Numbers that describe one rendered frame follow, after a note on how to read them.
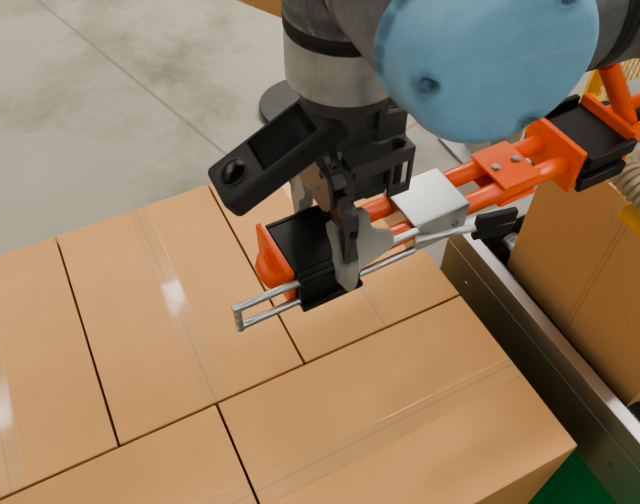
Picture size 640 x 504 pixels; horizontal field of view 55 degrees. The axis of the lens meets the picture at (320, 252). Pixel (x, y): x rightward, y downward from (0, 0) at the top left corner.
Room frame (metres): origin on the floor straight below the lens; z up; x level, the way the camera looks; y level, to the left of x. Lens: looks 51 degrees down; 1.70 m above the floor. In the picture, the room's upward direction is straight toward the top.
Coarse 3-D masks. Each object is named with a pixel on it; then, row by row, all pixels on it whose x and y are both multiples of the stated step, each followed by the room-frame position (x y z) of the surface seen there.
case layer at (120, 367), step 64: (192, 192) 1.13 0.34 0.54; (0, 256) 0.92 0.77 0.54; (64, 256) 0.92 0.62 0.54; (128, 256) 0.92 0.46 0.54; (192, 256) 0.92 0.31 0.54; (256, 256) 0.92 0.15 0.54; (384, 256) 0.92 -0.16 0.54; (0, 320) 0.74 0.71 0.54; (64, 320) 0.74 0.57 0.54; (128, 320) 0.74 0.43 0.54; (192, 320) 0.74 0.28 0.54; (320, 320) 0.74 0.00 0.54; (384, 320) 0.74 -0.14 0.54; (448, 320) 0.74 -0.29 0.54; (0, 384) 0.58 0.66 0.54; (64, 384) 0.58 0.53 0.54; (128, 384) 0.58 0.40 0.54; (192, 384) 0.58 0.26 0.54; (256, 384) 0.58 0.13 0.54; (320, 384) 0.58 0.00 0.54; (384, 384) 0.58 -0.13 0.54; (448, 384) 0.58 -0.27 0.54; (512, 384) 0.58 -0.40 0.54; (0, 448) 0.44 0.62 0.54; (64, 448) 0.44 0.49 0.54; (128, 448) 0.44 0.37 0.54; (192, 448) 0.44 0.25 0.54; (256, 448) 0.44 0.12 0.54; (320, 448) 0.44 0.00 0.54; (384, 448) 0.44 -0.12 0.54; (448, 448) 0.44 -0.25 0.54; (512, 448) 0.44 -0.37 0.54
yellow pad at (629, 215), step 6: (630, 204) 0.55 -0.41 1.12; (624, 210) 0.54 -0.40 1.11; (630, 210) 0.54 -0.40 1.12; (636, 210) 0.54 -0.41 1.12; (618, 216) 0.55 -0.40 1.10; (624, 216) 0.54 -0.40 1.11; (630, 216) 0.53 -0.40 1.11; (636, 216) 0.53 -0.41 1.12; (624, 222) 0.53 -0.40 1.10; (630, 222) 0.53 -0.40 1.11; (636, 222) 0.52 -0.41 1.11; (630, 228) 0.53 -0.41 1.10; (636, 228) 0.52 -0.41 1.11
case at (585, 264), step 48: (576, 192) 0.80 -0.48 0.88; (528, 240) 0.86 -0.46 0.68; (576, 240) 0.76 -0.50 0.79; (624, 240) 0.69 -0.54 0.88; (528, 288) 0.81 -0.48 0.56; (576, 288) 0.72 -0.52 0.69; (624, 288) 0.65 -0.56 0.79; (576, 336) 0.67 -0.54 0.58; (624, 336) 0.60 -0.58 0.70; (624, 384) 0.55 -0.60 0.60
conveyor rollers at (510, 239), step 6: (510, 234) 0.98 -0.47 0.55; (516, 234) 0.98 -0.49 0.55; (504, 240) 0.97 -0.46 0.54; (510, 240) 0.97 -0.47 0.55; (486, 246) 0.95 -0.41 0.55; (504, 246) 0.96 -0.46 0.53; (510, 246) 0.95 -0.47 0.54; (492, 252) 0.93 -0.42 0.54; (510, 252) 0.94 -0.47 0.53; (528, 294) 0.80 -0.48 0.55; (534, 300) 0.79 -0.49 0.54; (564, 336) 0.69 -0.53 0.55; (570, 342) 0.68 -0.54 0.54
